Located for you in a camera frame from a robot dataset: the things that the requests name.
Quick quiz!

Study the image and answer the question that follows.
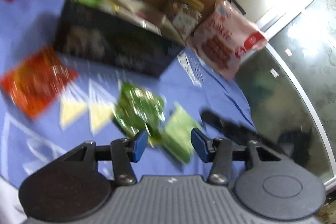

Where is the blue printed cloth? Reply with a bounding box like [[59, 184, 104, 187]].
[[0, 0, 256, 224]]

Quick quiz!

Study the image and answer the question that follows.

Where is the clear nut jar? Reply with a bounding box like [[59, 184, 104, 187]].
[[165, 0, 204, 39]]

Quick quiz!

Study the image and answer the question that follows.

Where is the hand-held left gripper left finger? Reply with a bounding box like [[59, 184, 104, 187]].
[[56, 130, 149, 186]]

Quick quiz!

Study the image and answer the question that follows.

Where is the dark green cracker packet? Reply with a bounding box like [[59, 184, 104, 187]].
[[113, 82, 166, 140]]

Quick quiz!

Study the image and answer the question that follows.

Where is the red clear snack packet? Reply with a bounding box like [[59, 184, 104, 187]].
[[0, 46, 79, 119]]

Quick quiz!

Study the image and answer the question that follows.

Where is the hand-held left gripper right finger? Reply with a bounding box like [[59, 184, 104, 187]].
[[191, 128, 284, 185]]

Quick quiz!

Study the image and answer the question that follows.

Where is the black cardboard box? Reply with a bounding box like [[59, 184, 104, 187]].
[[54, 0, 184, 77]]

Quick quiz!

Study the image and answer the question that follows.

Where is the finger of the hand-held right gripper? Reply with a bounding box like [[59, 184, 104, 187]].
[[200, 109, 265, 147]]

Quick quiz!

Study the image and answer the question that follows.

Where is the light green striped packet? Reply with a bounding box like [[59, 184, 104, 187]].
[[160, 103, 201, 164]]

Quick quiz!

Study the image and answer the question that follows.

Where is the large pink snack bag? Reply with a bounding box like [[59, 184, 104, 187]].
[[186, 0, 269, 80]]

